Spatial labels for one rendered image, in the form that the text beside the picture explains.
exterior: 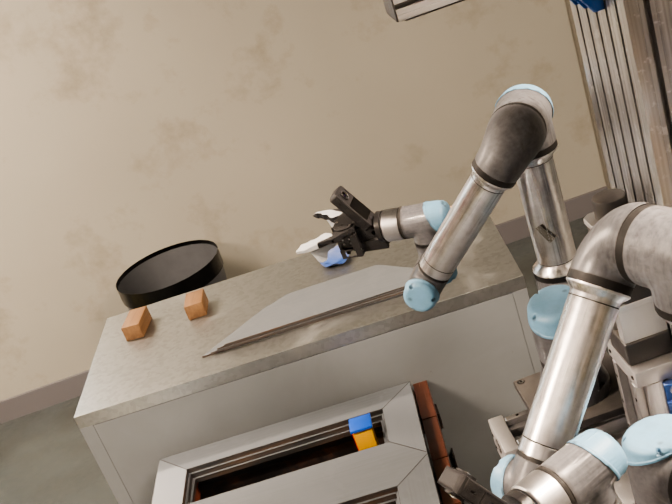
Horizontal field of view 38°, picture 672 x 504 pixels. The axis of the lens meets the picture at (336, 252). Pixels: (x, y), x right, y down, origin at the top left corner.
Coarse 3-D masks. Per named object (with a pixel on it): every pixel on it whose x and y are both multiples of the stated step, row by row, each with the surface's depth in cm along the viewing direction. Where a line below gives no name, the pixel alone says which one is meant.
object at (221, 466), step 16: (320, 432) 262; (336, 432) 262; (384, 432) 256; (256, 448) 263; (272, 448) 263; (288, 448) 263; (304, 448) 263; (208, 464) 264; (224, 464) 264; (240, 464) 264; (256, 464) 264; (192, 480) 264; (192, 496) 258; (368, 496) 231; (384, 496) 230
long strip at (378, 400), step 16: (400, 384) 268; (352, 400) 269; (368, 400) 266; (384, 400) 264; (304, 416) 269; (320, 416) 267; (336, 416) 264; (352, 416) 262; (256, 432) 270; (272, 432) 267; (288, 432) 265; (304, 432) 262; (208, 448) 270; (224, 448) 268; (240, 448) 265; (176, 464) 268; (192, 464) 266
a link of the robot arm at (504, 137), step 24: (504, 120) 187; (528, 120) 186; (504, 144) 186; (528, 144) 186; (480, 168) 189; (504, 168) 186; (480, 192) 191; (456, 216) 196; (480, 216) 194; (432, 240) 203; (456, 240) 198; (432, 264) 203; (456, 264) 203; (408, 288) 205; (432, 288) 204
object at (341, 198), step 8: (336, 192) 217; (344, 192) 218; (336, 200) 217; (344, 200) 217; (352, 200) 219; (344, 208) 217; (352, 208) 217; (360, 208) 219; (368, 208) 221; (352, 216) 218; (360, 216) 218; (368, 216) 219; (360, 224) 219; (368, 224) 218
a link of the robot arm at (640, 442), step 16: (656, 416) 160; (640, 432) 158; (656, 432) 156; (624, 448) 157; (640, 448) 154; (656, 448) 152; (640, 464) 154; (656, 464) 152; (640, 480) 156; (656, 480) 153; (640, 496) 158; (656, 496) 155
